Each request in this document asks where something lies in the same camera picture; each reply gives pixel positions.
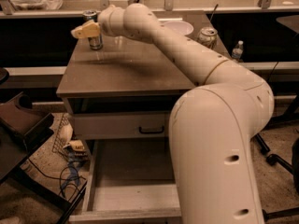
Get dark wooden chair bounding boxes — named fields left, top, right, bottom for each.
left=0, top=67, right=88, bottom=224

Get black floor cables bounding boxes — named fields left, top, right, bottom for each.
left=27, top=152, right=89, bottom=203

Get white green soda can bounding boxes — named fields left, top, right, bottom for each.
left=197, top=27, right=218, bottom=49

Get grey cabinet with glossy top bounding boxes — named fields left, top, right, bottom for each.
left=56, top=10, right=232, bottom=161

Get grey closed top drawer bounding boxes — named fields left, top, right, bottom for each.
left=69, top=112, right=170, bottom=140

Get black tripod legs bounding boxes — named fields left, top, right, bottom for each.
left=253, top=93, right=299, bottom=224

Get white ceramic bowl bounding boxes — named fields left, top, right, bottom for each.
left=164, top=21, right=193, bottom=35

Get blue silver redbull can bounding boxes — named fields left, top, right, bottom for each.
left=82, top=10, right=103, bottom=50

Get black drawer handle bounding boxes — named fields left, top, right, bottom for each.
left=138, top=126, right=164, bottom=134

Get clear plastic water bottle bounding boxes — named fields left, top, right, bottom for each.
left=231, top=40, right=244, bottom=62

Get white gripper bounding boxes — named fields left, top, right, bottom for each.
left=71, top=5, right=124, bottom=39

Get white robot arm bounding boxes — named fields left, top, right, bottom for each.
left=71, top=4, right=274, bottom=224

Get grey open middle drawer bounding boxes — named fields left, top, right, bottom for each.
left=69, top=138, right=181, bottom=224

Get wire mesh basket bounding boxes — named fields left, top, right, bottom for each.
left=52, top=114, right=87, bottom=160

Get thin metal rod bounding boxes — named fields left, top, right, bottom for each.
left=209, top=4, right=219, bottom=23

